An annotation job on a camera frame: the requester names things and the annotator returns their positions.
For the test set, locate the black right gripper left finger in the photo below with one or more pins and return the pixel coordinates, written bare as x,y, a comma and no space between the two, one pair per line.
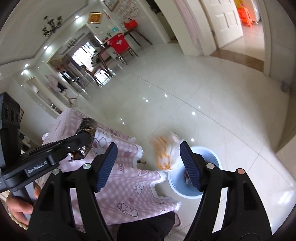
53,217

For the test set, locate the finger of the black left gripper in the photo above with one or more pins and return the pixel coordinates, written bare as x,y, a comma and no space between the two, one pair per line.
52,153

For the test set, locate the dark shiny snack wrapper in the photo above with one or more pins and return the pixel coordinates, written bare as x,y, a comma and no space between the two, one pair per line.
82,141

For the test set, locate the orange white patterned bag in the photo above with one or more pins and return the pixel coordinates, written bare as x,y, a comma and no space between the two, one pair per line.
166,151

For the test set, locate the trash inside bin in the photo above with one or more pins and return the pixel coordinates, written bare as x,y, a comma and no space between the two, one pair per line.
187,179

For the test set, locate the left hand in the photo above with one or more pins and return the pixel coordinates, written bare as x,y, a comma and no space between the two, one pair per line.
18,208

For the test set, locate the pink checkered tablecloth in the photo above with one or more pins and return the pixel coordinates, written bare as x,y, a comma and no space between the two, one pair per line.
129,194

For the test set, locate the black chandelier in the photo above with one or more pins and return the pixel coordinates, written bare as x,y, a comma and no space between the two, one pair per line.
53,25

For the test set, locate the red covered chair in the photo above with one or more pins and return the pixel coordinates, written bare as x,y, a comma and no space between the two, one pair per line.
120,46

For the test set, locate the wooden dining table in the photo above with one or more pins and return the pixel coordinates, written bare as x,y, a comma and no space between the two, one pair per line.
97,57

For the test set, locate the framed landscape picture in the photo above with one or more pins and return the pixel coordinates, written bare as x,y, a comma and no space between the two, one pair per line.
111,4

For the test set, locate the pink lace door curtain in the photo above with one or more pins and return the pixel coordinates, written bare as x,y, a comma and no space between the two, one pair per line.
191,24

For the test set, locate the white panel door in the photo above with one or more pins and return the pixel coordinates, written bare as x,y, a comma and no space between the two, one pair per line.
224,20

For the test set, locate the orange plastic stool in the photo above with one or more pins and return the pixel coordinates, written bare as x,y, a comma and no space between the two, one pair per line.
245,17

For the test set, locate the gold red diamond frame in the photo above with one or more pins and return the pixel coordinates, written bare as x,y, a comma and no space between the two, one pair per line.
95,17

